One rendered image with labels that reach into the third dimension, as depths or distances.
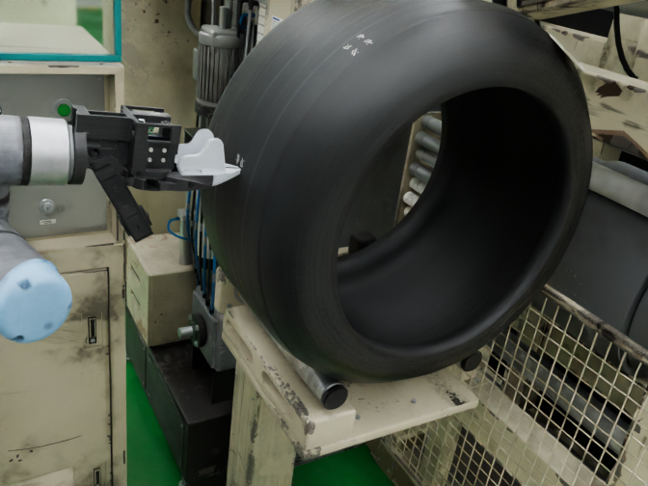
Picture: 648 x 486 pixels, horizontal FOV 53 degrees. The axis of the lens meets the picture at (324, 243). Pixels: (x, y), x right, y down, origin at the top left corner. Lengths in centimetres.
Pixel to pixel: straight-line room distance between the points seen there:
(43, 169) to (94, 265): 72
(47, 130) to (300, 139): 28
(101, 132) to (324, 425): 57
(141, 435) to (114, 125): 162
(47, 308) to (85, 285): 81
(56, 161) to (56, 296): 16
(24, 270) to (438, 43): 52
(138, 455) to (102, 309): 81
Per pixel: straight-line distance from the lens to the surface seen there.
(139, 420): 234
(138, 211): 82
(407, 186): 157
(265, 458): 165
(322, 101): 79
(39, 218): 144
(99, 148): 79
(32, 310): 66
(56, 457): 174
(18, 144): 75
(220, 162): 83
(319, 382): 105
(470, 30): 87
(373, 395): 122
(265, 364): 116
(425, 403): 123
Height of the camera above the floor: 156
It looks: 26 degrees down
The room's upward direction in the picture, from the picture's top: 8 degrees clockwise
